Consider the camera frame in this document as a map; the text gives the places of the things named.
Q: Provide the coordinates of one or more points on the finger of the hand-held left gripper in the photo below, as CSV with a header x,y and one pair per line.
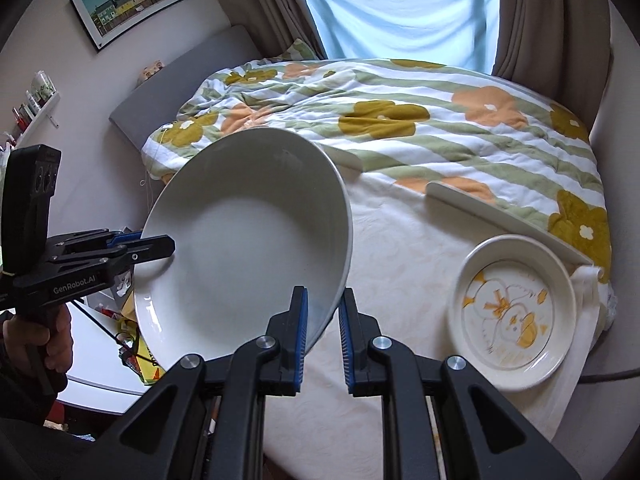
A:
x,y
150,249
125,237

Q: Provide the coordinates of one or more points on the floral pillow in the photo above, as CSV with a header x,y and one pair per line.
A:
x,y
300,50

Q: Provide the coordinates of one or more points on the small plate with duck print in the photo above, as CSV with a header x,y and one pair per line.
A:
x,y
510,312

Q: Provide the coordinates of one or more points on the grey padded headboard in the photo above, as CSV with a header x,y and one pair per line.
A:
x,y
165,87

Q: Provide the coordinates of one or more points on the white round table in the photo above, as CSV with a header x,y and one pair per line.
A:
x,y
100,365

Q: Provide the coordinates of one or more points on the person's left hand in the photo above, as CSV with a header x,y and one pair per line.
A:
x,y
59,345

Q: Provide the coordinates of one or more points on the long white rectangular plate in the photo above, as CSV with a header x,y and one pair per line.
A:
x,y
505,220

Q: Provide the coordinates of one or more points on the white wall shelf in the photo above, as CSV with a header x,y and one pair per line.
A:
x,y
30,110

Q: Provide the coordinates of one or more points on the light blue sheer curtain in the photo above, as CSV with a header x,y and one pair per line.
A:
x,y
400,10

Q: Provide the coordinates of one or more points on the yellow packet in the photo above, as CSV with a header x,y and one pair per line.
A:
x,y
145,355

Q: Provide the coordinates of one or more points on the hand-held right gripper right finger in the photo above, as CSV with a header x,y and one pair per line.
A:
x,y
345,340

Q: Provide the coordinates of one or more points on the floral striped blanket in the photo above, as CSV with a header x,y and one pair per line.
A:
x,y
410,120

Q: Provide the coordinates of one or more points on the brown curtain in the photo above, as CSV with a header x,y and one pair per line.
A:
x,y
280,5
550,25

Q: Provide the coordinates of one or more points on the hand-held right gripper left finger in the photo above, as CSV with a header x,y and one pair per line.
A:
x,y
300,340

